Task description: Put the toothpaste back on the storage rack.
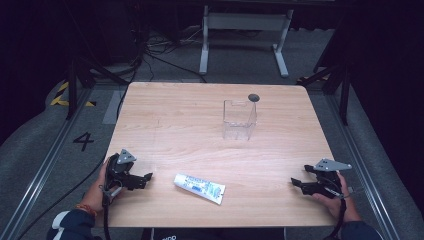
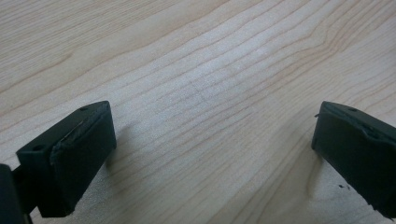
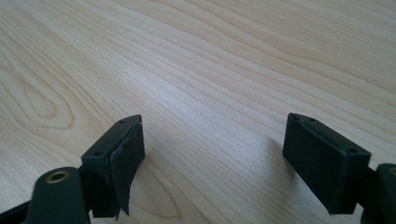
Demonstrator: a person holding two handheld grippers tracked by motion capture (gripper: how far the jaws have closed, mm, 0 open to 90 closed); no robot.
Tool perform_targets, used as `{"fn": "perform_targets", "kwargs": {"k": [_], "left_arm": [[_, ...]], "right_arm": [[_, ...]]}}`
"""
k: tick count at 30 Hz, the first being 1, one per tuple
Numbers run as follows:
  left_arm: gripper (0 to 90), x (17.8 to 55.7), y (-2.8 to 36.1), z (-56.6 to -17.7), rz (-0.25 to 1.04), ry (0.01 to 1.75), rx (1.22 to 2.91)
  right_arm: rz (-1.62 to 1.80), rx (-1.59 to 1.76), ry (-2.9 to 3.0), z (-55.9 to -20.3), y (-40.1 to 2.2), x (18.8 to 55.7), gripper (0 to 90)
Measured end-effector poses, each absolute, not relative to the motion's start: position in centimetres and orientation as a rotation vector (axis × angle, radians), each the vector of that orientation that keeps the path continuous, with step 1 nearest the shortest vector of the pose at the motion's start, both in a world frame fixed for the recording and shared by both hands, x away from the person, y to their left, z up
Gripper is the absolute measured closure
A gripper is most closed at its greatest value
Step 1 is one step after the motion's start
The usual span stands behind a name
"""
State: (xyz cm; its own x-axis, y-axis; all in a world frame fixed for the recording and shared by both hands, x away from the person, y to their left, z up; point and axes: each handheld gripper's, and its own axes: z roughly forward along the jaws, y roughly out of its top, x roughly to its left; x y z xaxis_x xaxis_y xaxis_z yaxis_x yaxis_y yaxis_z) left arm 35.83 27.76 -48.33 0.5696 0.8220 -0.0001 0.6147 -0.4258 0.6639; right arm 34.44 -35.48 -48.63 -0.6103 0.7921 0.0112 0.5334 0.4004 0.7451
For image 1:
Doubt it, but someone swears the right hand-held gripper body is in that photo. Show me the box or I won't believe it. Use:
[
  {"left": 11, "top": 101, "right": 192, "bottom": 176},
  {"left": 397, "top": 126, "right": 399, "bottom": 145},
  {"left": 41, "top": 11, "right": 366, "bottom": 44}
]
[{"left": 311, "top": 158, "right": 353, "bottom": 200}]

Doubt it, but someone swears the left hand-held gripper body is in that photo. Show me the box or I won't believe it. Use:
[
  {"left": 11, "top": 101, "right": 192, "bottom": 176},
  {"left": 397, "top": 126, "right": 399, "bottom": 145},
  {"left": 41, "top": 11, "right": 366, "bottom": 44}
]
[{"left": 105, "top": 148, "right": 138, "bottom": 198}]

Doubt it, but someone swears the person's right hand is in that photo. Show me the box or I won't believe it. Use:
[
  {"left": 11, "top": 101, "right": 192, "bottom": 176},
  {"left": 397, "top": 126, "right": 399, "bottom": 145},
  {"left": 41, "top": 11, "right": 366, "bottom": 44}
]
[{"left": 312, "top": 171, "right": 363, "bottom": 224}]

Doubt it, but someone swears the person's left hand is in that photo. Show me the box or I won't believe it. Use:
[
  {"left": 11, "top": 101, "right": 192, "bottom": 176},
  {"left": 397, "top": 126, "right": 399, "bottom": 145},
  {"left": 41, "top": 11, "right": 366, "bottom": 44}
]
[{"left": 79, "top": 159, "right": 117, "bottom": 215}]

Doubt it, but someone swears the white and blue toothpaste tube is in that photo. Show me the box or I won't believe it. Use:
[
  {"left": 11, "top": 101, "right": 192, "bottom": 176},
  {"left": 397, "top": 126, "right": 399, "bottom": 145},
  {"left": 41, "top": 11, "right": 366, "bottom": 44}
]
[{"left": 173, "top": 172, "right": 227, "bottom": 206}]

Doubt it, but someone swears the grey floor tape patch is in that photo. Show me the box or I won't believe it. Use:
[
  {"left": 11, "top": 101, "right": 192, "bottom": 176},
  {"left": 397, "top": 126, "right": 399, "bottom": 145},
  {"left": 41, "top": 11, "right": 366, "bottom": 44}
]
[{"left": 101, "top": 89, "right": 127, "bottom": 126}]

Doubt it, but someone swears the clear plastic container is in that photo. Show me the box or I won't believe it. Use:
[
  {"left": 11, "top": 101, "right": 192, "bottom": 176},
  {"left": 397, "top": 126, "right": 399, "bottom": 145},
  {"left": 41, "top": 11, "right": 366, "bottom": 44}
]
[{"left": 222, "top": 98, "right": 259, "bottom": 141}]

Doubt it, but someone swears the person's dark clothing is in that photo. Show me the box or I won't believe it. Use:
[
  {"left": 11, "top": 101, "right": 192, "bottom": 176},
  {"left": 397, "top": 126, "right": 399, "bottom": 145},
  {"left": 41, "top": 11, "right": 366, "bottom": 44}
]
[{"left": 141, "top": 227, "right": 288, "bottom": 240}]

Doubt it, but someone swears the black tripod stand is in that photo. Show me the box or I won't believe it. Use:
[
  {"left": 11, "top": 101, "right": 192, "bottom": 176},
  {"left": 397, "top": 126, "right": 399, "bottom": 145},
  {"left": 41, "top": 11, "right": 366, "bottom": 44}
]
[
  {"left": 296, "top": 62, "right": 352, "bottom": 127},
  {"left": 64, "top": 55, "right": 130, "bottom": 121}
]

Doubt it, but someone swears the yellow and black floor tape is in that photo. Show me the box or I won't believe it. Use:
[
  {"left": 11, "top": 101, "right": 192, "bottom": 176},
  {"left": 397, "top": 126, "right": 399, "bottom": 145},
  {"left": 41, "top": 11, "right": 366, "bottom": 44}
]
[{"left": 49, "top": 81, "right": 98, "bottom": 108}]

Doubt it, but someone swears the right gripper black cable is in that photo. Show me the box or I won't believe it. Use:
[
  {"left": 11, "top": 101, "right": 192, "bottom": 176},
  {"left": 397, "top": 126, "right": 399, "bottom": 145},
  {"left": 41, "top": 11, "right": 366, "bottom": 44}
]
[{"left": 328, "top": 191, "right": 348, "bottom": 240}]

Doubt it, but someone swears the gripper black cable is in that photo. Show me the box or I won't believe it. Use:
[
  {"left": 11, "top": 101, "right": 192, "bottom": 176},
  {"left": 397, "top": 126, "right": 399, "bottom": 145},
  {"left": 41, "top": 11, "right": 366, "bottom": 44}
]
[
  {"left": 328, "top": 191, "right": 348, "bottom": 240},
  {"left": 101, "top": 188, "right": 114, "bottom": 240}
]

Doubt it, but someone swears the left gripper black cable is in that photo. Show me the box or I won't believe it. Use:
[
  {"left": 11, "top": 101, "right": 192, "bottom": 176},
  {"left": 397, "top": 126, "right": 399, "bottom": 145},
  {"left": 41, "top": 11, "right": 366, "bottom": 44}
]
[{"left": 101, "top": 188, "right": 114, "bottom": 240}]

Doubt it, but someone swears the orange bracelet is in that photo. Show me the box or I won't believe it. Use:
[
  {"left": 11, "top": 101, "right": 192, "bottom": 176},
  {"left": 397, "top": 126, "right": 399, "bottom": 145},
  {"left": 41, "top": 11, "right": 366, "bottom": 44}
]
[{"left": 75, "top": 203, "right": 98, "bottom": 218}]

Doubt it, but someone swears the metal floor rail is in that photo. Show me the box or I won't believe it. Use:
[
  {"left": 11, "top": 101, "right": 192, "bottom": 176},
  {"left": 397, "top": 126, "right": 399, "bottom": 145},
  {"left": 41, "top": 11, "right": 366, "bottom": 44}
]
[
  {"left": 324, "top": 93, "right": 424, "bottom": 240},
  {"left": 0, "top": 87, "right": 95, "bottom": 240}
]

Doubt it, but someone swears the tangle of black floor cables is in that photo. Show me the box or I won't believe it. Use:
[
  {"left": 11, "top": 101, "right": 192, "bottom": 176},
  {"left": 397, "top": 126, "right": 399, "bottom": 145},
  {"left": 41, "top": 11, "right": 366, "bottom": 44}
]
[{"left": 131, "top": 26, "right": 208, "bottom": 84}]

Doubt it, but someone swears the white metal desk frame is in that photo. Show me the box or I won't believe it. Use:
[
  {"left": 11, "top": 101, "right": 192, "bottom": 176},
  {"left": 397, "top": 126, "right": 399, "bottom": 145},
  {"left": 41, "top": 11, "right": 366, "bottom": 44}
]
[{"left": 198, "top": 4, "right": 295, "bottom": 79}]

